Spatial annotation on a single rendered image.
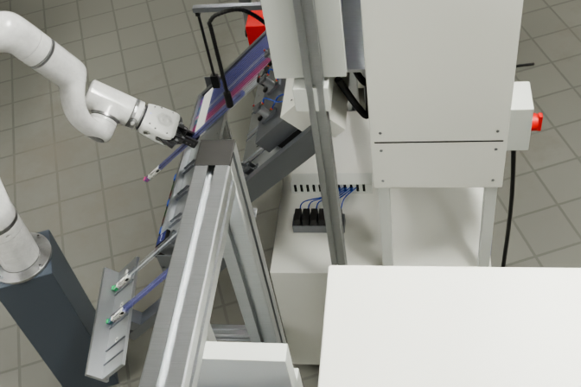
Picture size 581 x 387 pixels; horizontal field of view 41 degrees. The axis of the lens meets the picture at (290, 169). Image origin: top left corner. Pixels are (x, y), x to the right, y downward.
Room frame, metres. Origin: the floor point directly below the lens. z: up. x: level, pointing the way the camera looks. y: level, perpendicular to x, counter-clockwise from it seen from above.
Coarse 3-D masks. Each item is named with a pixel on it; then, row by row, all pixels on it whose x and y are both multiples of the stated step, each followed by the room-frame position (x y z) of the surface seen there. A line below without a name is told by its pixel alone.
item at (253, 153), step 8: (256, 96) 1.75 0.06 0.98; (256, 104) 1.71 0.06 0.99; (256, 120) 1.62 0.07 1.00; (256, 128) 1.58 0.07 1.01; (248, 136) 1.58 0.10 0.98; (248, 144) 1.54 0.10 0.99; (256, 144) 1.51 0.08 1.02; (248, 152) 1.51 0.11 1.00; (256, 152) 1.47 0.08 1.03; (264, 152) 1.44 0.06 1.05; (272, 152) 1.40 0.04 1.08; (248, 160) 1.47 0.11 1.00; (256, 160) 1.44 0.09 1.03; (264, 160) 1.40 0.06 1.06
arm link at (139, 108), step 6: (138, 102) 1.65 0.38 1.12; (144, 102) 1.67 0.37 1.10; (138, 108) 1.63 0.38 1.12; (144, 108) 1.65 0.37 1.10; (132, 114) 1.62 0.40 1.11; (138, 114) 1.62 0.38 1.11; (132, 120) 1.61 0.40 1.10; (138, 120) 1.62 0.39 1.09; (126, 126) 1.62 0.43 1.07; (132, 126) 1.62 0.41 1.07
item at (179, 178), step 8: (200, 96) 2.09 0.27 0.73; (192, 120) 1.97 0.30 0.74; (192, 128) 1.94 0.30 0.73; (184, 152) 1.82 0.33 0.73; (184, 160) 1.79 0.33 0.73; (184, 168) 1.76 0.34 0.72; (176, 176) 1.72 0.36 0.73; (176, 184) 1.69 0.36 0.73; (176, 192) 1.66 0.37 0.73; (176, 200) 1.63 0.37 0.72; (168, 208) 1.59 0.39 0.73; (168, 216) 1.56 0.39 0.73; (168, 224) 1.53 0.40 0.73
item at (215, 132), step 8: (224, 120) 1.81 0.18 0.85; (216, 128) 1.81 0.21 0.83; (208, 136) 1.81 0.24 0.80; (216, 136) 1.76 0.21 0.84; (192, 152) 1.82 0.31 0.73; (192, 160) 1.75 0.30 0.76; (192, 168) 1.72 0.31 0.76; (184, 176) 1.72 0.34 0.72; (184, 184) 1.68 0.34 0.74; (184, 192) 1.62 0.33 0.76; (184, 200) 1.59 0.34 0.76; (176, 208) 1.59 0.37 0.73; (176, 216) 1.54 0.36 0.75; (176, 224) 1.51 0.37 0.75
